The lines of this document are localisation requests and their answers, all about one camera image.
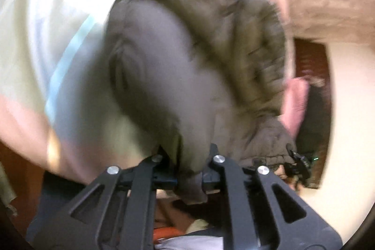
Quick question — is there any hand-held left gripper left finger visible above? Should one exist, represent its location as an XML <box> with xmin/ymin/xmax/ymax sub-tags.
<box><xmin>59</xmin><ymin>146</ymin><xmax>179</xmax><ymax>250</ymax></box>

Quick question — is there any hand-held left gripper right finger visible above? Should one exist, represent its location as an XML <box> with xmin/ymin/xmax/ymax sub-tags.
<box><xmin>202</xmin><ymin>143</ymin><xmax>311</xmax><ymax>250</ymax></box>

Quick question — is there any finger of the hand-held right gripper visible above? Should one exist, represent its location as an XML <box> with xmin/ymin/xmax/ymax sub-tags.
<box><xmin>285</xmin><ymin>150</ymin><xmax>313</xmax><ymax>189</ymax></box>

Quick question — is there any dark olive puffer jacket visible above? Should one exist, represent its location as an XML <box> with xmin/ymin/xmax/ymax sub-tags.
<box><xmin>105</xmin><ymin>0</ymin><xmax>298</xmax><ymax>205</ymax></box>

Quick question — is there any dark cloth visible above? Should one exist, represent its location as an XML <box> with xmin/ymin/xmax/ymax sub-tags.
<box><xmin>296</xmin><ymin>83</ymin><xmax>333</xmax><ymax>189</ymax></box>

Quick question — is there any folded pink blanket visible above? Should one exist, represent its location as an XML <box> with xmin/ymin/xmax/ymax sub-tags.
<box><xmin>280</xmin><ymin>77</ymin><xmax>311</xmax><ymax>137</ymax></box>

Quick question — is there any patterned pastel bed sheet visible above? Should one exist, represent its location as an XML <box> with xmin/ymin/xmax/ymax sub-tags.
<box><xmin>0</xmin><ymin>0</ymin><xmax>206</xmax><ymax>184</ymax></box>

